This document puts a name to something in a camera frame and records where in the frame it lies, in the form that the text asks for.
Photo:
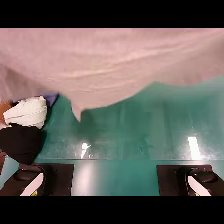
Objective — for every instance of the grey T-shirt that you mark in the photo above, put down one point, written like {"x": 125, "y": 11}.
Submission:
{"x": 100, "y": 63}

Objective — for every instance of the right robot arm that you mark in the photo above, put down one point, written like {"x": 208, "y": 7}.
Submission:
{"x": 193, "y": 180}

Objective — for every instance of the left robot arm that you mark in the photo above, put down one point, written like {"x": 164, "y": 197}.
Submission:
{"x": 31, "y": 181}

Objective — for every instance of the purple garment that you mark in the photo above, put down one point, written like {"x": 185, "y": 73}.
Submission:
{"x": 51, "y": 97}

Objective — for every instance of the white garment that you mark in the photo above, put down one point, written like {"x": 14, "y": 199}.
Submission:
{"x": 28, "y": 112}

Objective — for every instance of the black garment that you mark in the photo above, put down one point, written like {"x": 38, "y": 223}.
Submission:
{"x": 20, "y": 142}

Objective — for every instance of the orange garment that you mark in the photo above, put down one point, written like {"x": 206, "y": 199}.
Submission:
{"x": 4, "y": 107}

